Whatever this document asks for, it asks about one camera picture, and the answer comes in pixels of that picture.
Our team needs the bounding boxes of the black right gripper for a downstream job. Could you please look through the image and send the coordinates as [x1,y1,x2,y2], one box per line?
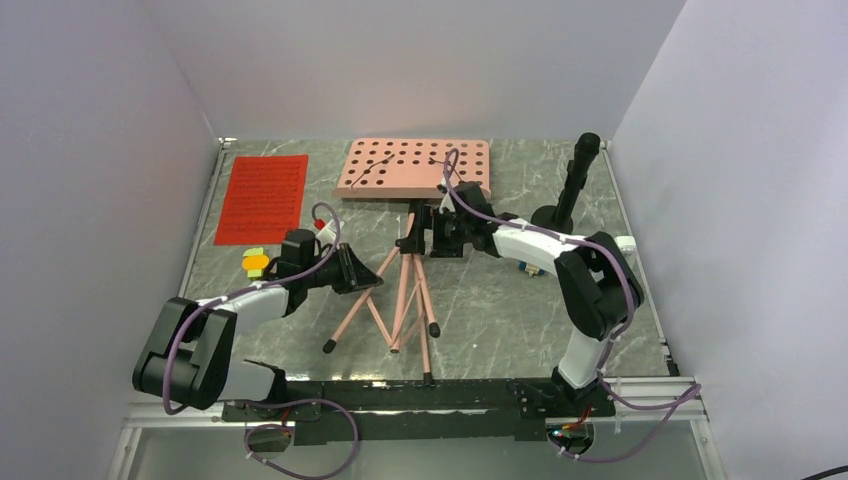
[399,205,472,259]

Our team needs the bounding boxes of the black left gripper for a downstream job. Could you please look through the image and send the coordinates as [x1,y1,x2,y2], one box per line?
[303,243,384,295]

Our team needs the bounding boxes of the red sheet music page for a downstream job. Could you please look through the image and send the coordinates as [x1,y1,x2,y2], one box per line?
[214,155,308,246]

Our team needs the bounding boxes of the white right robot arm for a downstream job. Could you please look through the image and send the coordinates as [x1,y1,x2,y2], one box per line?
[395,182,645,415]

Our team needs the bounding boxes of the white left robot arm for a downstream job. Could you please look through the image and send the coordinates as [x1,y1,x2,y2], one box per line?
[131,229,383,420]

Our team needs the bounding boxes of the yellow green orange toy block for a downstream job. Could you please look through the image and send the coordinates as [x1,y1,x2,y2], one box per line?
[241,247,270,281]

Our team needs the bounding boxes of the red blue toy block car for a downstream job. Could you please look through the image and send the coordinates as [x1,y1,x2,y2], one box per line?
[519,262,544,277]

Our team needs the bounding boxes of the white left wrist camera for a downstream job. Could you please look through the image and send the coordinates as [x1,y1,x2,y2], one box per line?
[313,219,338,247]

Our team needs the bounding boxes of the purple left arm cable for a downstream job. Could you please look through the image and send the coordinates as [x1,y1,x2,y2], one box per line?
[162,201,362,480]

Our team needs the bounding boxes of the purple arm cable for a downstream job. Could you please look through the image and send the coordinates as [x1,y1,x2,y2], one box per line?
[440,148,704,464]
[162,201,362,480]

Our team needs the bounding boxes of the black recorder on round base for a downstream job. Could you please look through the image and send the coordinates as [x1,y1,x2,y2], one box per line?
[531,132,602,234]

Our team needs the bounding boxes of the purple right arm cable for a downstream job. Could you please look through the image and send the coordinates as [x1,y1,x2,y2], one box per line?
[440,148,704,464]

